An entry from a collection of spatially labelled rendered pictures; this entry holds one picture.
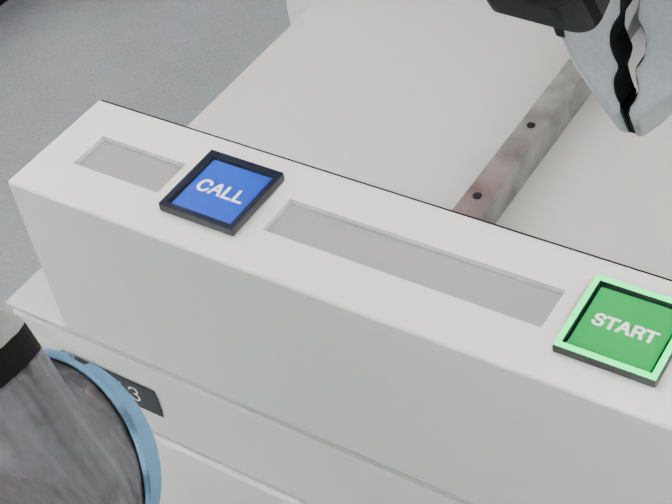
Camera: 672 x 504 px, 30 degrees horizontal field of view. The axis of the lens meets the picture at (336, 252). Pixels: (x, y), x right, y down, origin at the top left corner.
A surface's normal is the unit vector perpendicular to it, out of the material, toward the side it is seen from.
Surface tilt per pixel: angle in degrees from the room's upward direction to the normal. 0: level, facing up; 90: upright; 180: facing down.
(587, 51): 90
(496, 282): 0
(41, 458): 52
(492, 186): 0
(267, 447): 90
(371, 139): 0
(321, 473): 90
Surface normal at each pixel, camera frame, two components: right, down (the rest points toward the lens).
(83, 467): 0.80, -0.44
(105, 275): -0.53, 0.63
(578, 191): -0.12, -0.72
